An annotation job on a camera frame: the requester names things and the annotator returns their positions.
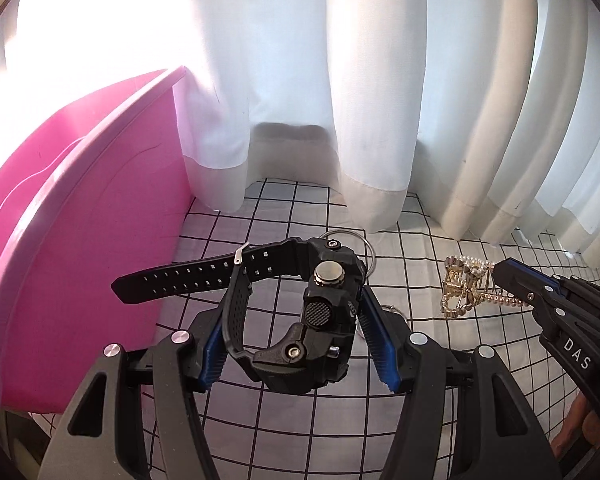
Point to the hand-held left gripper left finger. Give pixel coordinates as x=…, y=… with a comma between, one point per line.
x=211, y=355

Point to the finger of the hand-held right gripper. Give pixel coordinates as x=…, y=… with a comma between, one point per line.
x=535, y=274
x=575, y=352

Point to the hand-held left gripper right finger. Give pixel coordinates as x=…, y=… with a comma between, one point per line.
x=380, y=345

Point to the black wrist watch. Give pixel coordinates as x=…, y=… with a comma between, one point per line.
x=325, y=310

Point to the gold pearl hair claw clip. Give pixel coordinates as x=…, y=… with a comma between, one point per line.
x=460, y=285

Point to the pink plastic storage box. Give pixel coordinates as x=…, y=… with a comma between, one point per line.
x=80, y=260

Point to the person's right hand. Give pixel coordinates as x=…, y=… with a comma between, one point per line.
x=575, y=425

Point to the white black-grid tablecloth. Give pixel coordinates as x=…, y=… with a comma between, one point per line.
x=420, y=285

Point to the white curtain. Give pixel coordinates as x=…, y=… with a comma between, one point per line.
x=370, y=85

